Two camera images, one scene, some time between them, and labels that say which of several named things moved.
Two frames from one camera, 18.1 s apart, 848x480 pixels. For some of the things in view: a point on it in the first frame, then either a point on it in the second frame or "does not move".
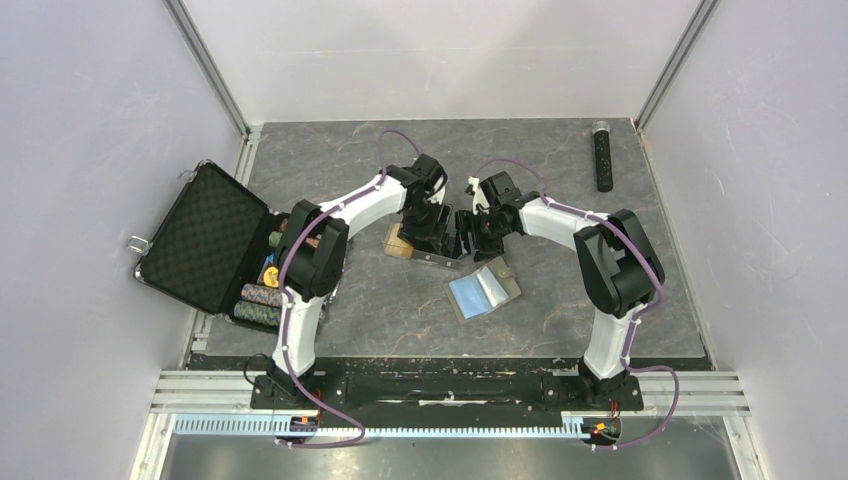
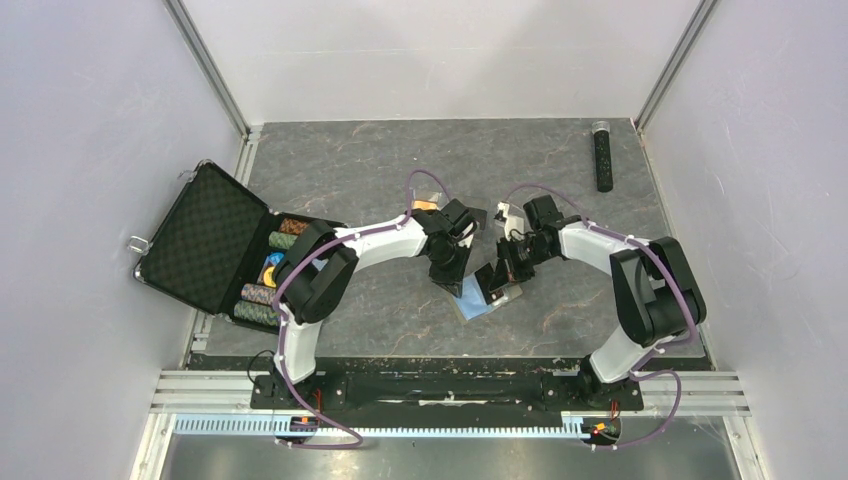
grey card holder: [473, 293] does not move
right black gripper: [464, 221] to [517, 273]
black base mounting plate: [372, 388] does not move
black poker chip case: [212, 237] does not move
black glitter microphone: [600, 130] does not move
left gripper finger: [451, 245] to [455, 288]
